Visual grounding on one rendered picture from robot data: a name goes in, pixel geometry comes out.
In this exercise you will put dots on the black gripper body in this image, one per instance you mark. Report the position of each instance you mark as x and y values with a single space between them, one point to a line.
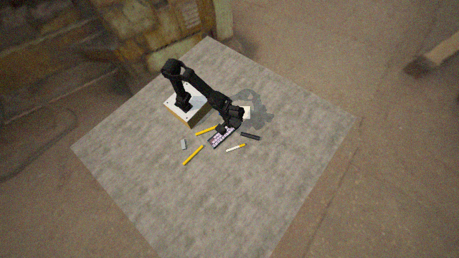
221 127

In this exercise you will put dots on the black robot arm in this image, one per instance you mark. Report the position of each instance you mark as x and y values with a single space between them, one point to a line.
172 69

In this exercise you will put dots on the keyboard with white letter keys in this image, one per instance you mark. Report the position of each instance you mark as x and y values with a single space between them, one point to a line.
217 138

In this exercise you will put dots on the black cylinder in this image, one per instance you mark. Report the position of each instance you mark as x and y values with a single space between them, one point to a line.
250 136

